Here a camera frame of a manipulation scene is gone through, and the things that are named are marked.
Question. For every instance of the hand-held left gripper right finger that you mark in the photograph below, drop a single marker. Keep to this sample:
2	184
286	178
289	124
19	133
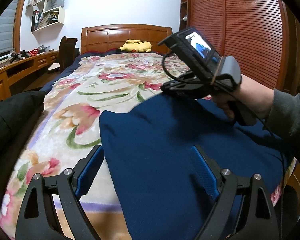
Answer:
206	172

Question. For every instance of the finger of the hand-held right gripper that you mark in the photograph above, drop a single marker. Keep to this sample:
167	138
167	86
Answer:
175	87

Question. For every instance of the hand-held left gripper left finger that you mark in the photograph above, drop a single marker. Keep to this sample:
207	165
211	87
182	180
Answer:
90	172

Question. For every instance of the blue suit jacket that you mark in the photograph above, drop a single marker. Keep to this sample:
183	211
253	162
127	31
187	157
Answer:
152	142

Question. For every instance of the person's right hand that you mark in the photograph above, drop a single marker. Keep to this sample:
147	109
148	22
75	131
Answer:
252	97

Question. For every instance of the yellow plush toy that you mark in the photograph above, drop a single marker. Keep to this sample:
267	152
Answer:
137	46

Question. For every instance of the wooden slatted wardrobe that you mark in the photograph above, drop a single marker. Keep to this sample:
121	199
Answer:
240	17

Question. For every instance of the floral blanket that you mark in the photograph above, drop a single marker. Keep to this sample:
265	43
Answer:
90	97

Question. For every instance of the wooden headboard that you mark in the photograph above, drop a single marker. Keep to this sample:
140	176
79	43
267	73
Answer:
110	33

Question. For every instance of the black cloth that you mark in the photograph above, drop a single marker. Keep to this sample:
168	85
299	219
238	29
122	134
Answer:
10	130

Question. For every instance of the black chair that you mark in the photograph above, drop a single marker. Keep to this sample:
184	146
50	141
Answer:
65	52

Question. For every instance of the wooden desk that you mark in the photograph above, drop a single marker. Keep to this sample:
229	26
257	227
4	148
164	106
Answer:
0	85

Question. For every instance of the red basket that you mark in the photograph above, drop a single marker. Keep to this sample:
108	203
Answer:
33	52

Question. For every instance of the window with grey blind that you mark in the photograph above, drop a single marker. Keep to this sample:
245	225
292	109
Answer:
2	37

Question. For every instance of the white wall shelf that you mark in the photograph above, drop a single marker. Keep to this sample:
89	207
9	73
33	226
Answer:
61	17

